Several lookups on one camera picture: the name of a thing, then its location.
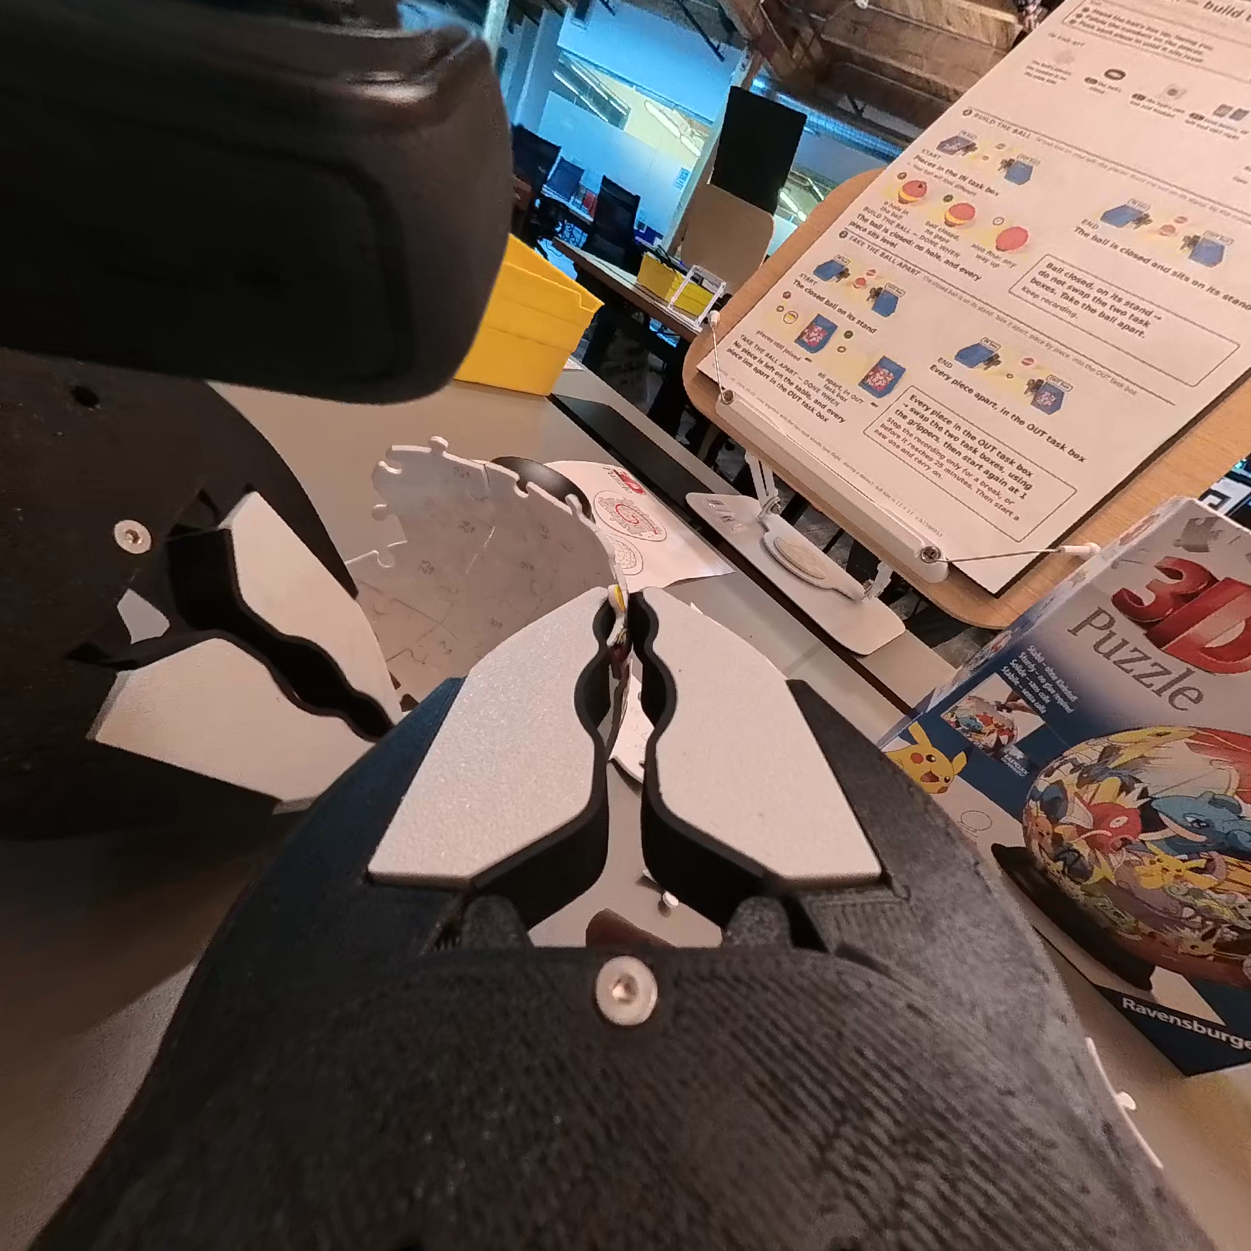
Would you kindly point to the small yellow box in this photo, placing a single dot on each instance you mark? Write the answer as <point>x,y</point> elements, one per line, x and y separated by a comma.
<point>662,279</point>

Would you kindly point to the cardboard sheet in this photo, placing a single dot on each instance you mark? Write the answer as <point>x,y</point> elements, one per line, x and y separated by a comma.
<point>729,235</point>

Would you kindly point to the yellow plastic bin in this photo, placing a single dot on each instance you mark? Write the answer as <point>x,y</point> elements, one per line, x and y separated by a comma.
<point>547,284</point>
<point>509,367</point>
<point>534,328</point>

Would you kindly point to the clear acrylic holder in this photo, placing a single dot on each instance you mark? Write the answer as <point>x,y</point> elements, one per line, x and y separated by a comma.
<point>704,299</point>

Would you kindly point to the black office chair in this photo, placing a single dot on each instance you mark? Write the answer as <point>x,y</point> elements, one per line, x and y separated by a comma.
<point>616,211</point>

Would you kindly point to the colourful puzzle box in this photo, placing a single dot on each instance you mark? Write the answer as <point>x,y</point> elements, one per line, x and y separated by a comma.
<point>1124,665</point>

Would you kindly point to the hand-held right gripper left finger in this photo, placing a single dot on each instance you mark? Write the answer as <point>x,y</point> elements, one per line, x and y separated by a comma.
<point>489,783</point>

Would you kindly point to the long work table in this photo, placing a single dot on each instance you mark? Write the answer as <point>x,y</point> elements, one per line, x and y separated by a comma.
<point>626,288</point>

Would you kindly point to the paper sheet with red print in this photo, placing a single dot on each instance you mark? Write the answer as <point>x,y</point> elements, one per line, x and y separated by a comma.
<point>665,547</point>

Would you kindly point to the black panel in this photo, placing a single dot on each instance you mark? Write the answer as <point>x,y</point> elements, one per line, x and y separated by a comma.
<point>763,147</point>

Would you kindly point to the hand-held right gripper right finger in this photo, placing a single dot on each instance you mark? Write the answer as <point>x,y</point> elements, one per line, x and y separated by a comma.
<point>753,783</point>

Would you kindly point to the white book stand base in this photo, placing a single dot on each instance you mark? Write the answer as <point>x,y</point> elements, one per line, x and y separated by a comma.
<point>841,616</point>

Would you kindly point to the partly built puzzle ball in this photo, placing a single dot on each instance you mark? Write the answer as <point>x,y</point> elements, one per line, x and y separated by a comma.
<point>470,567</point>

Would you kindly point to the printed puzzle piece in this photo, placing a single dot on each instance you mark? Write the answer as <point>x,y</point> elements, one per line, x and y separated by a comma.
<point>626,723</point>

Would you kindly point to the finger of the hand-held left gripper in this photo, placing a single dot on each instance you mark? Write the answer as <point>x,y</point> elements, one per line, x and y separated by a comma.
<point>284,567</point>
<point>196,714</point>

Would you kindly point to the printed instruction sheet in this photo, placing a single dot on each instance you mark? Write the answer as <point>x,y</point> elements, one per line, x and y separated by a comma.
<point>978,245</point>

